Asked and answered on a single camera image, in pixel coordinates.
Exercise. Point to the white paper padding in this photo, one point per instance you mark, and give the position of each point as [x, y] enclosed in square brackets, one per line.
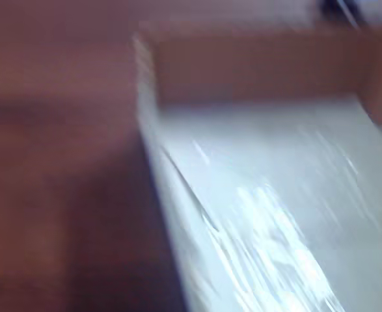
[242, 146]

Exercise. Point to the white cardboard box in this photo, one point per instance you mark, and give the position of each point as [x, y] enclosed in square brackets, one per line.
[259, 65]

